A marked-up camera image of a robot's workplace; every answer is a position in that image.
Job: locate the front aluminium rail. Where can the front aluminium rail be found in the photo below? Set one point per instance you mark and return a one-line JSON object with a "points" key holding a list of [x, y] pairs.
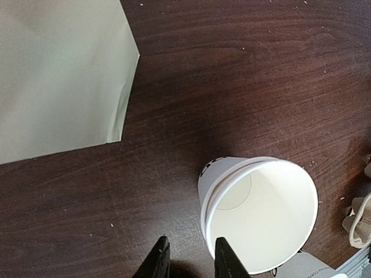
{"points": [[358, 265]]}

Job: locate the white paper bag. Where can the white paper bag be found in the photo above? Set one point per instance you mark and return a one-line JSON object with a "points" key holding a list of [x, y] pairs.
{"points": [[67, 69]]}

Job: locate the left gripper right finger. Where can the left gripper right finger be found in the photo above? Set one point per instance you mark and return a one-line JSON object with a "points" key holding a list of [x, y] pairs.
{"points": [[226, 262]]}

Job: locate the cardboard cup carrier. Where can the cardboard cup carrier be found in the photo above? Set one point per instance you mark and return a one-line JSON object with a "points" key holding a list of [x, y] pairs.
{"points": [[357, 220]]}

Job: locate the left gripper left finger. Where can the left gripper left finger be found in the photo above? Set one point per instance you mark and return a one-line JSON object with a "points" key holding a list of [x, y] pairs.
{"points": [[157, 262]]}

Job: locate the white paper cup stack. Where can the white paper cup stack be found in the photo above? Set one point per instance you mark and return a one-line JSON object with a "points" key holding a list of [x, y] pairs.
{"points": [[264, 207]]}

